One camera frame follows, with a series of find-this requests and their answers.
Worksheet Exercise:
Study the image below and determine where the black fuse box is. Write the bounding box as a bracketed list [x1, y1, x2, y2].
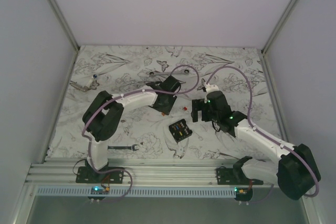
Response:
[169, 119, 193, 143]

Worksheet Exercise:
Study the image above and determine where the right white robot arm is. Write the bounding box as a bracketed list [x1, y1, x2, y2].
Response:
[191, 91, 321, 200]

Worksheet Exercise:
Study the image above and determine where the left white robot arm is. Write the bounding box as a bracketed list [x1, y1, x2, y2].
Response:
[82, 76, 181, 183]

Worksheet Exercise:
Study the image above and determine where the floral patterned table mat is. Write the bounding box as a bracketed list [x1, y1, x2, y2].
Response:
[47, 46, 280, 159]

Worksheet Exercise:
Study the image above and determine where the silver ratchet wrench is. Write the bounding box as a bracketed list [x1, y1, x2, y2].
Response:
[149, 69, 190, 77]

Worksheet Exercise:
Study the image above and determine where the black open-end wrench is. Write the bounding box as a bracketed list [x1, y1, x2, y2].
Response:
[108, 144, 139, 152]

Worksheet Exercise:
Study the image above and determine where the silver metal clamp tool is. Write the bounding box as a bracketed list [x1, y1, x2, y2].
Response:
[70, 81, 90, 92]

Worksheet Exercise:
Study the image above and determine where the right controller board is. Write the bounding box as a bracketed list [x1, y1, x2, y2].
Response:
[234, 187, 253, 204]

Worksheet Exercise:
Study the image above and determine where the controller board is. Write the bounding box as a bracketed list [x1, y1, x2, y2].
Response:
[234, 187, 253, 204]
[88, 186, 110, 202]

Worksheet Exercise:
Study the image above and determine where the left controller board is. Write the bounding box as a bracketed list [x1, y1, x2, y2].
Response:
[88, 186, 110, 202]

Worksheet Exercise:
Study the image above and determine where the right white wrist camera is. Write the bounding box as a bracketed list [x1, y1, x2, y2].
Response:
[203, 83, 219, 93]

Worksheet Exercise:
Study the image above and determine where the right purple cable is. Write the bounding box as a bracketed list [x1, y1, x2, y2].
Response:
[206, 65, 321, 205]

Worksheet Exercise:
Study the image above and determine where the purple cable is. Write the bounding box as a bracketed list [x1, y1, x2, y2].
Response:
[206, 65, 321, 205]
[81, 65, 200, 204]

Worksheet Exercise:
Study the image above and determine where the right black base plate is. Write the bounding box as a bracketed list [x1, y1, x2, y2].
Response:
[215, 166, 264, 186]

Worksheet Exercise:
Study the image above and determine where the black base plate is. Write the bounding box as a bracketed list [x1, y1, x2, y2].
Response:
[215, 166, 264, 186]
[76, 166, 124, 184]

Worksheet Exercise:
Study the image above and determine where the right aluminium corner post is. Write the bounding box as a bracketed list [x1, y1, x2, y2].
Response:
[261, 0, 299, 55]

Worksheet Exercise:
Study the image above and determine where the aluminium corner post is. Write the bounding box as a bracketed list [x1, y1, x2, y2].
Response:
[34, 0, 81, 51]
[261, 0, 299, 55]

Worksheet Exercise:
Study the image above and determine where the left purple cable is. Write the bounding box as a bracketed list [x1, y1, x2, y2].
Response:
[81, 65, 200, 204]

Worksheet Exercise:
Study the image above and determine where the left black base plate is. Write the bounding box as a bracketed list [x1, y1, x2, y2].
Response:
[76, 166, 124, 184]

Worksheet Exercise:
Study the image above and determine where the aluminium rail frame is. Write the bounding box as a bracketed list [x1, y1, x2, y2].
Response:
[25, 158, 313, 189]

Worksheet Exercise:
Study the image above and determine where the white slotted cable duct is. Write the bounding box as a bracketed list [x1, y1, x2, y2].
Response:
[36, 186, 235, 198]

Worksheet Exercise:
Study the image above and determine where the left aluminium corner post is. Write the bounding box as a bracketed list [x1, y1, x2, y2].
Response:
[34, 0, 81, 51]

